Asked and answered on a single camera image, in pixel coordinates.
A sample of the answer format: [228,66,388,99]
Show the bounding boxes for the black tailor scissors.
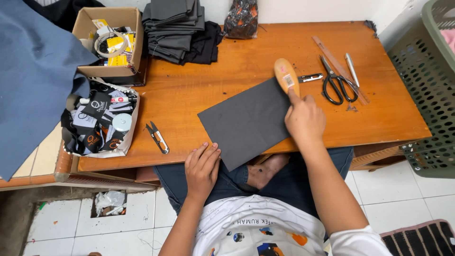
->
[319,54,359,106]

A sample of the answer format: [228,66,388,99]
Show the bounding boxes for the grey fabric scrap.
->
[364,20,378,38]

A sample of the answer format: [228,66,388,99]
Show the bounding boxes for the wooden ruler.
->
[312,35,370,105]

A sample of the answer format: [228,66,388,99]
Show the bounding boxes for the stack of grey fabric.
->
[141,0,206,65]

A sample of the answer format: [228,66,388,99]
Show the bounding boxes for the clear tape roll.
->
[94,32,128,58]

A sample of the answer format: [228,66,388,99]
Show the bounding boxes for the dark grey fabric piece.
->
[197,78,293,172]

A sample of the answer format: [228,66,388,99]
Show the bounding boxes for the person's bare foot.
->
[246,154,290,190]

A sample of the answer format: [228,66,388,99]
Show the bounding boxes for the round white lid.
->
[112,113,133,133]

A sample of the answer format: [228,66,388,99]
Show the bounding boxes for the person's white printed shirt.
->
[192,194,392,256]

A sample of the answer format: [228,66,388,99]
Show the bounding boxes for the person's right hand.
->
[284,87,327,145]

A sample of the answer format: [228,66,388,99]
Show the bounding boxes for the green plastic laundry basket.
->
[387,0,455,179]

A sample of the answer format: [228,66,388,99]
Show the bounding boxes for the rubbish in floor hole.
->
[93,191,127,217]

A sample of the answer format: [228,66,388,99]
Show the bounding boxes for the black cloth heap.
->
[23,0,104,32]

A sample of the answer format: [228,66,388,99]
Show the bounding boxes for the black silver thread snips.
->
[146,121,170,155]

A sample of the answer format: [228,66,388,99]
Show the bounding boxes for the white box of labels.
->
[61,78,140,159]

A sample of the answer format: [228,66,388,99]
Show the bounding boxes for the small black thread snips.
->
[297,73,324,84]

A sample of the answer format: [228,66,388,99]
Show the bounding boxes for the person's blue jeans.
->
[154,146,354,219]

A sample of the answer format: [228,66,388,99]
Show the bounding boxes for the large blue fabric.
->
[0,0,98,182]

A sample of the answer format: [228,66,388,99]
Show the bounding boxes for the person's left hand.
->
[184,142,222,202]

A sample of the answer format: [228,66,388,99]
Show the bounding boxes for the clear bag of dark items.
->
[223,0,259,40]

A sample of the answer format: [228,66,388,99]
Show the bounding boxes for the cardboard box of supplies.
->
[72,7,144,78]

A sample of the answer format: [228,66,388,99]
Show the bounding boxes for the wooden clothes brush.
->
[273,58,301,98]

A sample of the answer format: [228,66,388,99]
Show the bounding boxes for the pink cloth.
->
[440,28,455,54]

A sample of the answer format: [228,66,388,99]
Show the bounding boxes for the white marker pen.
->
[79,96,137,105]

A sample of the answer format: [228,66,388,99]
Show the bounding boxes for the silver pen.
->
[344,53,360,88]

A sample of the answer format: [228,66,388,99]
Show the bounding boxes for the black folded fabric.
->
[179,21,224,66]

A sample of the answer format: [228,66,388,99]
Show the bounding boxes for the striped black mat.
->
[380,219,455,256]

